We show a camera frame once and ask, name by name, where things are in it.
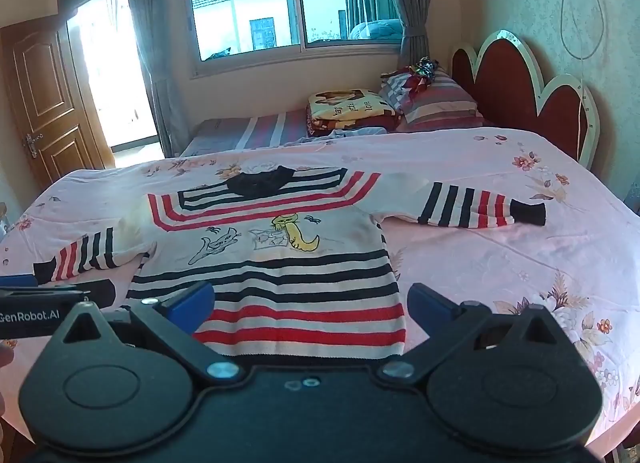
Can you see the striped mattress sheet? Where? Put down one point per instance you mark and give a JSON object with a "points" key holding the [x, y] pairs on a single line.
{"points": [[240, 133]]}

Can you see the person's left hand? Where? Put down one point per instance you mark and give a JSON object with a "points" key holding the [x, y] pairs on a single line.
{"points": [[6, 357]]}

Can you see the brown wooden door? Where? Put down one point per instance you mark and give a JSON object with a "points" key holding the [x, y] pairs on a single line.
{"points": [[50, 103]]}

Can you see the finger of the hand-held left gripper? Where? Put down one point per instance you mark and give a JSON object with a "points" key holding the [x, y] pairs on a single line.
{"points": [[17, 281], [100, 293]]}

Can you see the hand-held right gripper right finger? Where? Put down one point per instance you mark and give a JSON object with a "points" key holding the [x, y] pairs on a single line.
{"points": [[427, 308]]}

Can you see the blue quilt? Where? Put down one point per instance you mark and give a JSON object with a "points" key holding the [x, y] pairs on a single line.
{"points": [[377, 30]]}

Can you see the crumpled blue cloth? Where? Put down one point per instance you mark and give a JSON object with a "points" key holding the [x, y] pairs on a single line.
{"points": [[345, 134]]}

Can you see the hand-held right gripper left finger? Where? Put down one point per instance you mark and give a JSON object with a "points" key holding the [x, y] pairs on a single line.
{"points": [[192, 305]]}

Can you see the red white headboard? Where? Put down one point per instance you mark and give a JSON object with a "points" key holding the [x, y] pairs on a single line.
{"points": [[510, 88]]}

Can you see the folded printed blanket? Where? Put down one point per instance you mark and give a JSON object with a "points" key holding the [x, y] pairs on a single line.
{"points": [[350, 108]]}

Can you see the striped knit sweater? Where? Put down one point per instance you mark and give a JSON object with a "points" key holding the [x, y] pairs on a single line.
{"points": [[300, 293]]}

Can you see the striped pillow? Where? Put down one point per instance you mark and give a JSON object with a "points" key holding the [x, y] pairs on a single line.
{"points": [[445, 105]]}

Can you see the pink floral bedsheet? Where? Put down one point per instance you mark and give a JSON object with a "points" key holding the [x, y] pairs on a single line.
{"points": [[475, 253]]}

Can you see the sliding glass window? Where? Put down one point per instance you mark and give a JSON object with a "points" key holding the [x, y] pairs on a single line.
{"points": [[290, 3]]}

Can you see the colourful shiny bundle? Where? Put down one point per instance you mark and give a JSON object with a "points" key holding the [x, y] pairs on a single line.
{"points": [[422, 74]]}

